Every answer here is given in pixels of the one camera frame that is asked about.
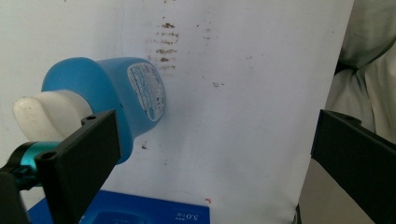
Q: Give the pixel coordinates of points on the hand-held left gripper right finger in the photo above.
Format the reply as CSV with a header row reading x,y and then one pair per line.
x,y
355,155

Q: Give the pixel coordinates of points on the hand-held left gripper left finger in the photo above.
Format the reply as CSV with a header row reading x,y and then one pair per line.
x,y
77,165

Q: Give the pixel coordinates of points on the blue flat box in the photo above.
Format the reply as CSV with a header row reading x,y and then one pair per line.
x,y
140,209

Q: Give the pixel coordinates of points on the blue bottle with white cap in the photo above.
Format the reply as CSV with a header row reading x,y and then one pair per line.
x,y
102,84

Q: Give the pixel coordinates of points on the pale grey cloth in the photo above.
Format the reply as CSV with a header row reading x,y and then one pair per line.
x,y
369,34

